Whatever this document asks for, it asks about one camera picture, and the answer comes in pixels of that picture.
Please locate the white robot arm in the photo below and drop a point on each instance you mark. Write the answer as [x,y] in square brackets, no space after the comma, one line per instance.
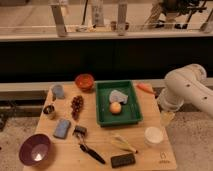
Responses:
[184,84]

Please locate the black handled brush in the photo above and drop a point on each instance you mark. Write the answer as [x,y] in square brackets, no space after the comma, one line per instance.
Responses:
[80,133]

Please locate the blue sponge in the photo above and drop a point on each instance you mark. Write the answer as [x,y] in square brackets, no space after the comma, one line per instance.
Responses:
[62,128]

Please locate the grey crumpled cloth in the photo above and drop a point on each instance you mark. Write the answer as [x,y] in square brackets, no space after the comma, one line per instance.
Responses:
[117,96]

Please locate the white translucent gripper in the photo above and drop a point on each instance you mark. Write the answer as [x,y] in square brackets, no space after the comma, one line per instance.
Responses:
[167,117]

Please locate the purple bowl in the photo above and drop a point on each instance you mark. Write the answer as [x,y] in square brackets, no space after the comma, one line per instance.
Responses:
[34,149]

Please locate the red bowl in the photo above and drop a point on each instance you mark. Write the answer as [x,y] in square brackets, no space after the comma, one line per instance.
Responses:
[84,81]

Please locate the orange carrot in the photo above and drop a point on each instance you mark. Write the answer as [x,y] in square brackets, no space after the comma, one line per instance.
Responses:
[145,88]

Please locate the yellow apple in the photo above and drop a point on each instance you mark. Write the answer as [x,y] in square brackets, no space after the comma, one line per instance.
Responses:
[115,108]

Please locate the small metal cup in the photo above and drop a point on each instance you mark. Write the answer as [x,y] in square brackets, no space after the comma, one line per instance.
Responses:
[49,112]

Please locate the dark red grape bunch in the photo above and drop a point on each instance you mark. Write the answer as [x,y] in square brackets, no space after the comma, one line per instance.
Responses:
[77,106]

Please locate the green plastic tray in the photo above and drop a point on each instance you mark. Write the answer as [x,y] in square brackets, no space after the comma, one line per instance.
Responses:
[130,112]

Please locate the black rectangular block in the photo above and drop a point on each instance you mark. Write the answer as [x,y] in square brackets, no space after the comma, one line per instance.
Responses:
[122,160]

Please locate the white round container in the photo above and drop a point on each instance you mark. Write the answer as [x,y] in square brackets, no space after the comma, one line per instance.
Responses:
[153,136]

